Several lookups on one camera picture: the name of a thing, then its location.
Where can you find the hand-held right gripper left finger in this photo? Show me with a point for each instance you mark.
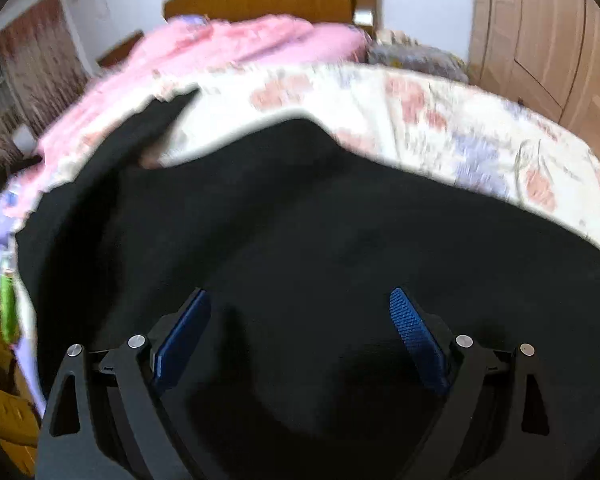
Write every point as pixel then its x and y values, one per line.
pixel 182 341

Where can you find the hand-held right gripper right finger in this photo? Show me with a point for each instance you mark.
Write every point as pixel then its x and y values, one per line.
pixel 420 342

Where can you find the black pants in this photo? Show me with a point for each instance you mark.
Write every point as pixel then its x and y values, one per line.
pixel 300 240

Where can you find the green plastic item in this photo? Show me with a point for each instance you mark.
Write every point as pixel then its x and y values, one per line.
pixel 7 305

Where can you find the floral bed sheet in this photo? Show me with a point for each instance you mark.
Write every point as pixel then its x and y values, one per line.
pixel 430 125

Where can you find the grey floral pillow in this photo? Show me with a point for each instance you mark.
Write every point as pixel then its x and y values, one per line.
pixel 417 59

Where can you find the pink floral quilt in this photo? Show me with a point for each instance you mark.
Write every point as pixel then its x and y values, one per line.
pixel 215 55

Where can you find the brown patterned curtain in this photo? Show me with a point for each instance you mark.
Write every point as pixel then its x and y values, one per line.
pixel 30 75

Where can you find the light wooden wardrobe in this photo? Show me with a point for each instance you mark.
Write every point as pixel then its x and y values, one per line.
pixel 545 40

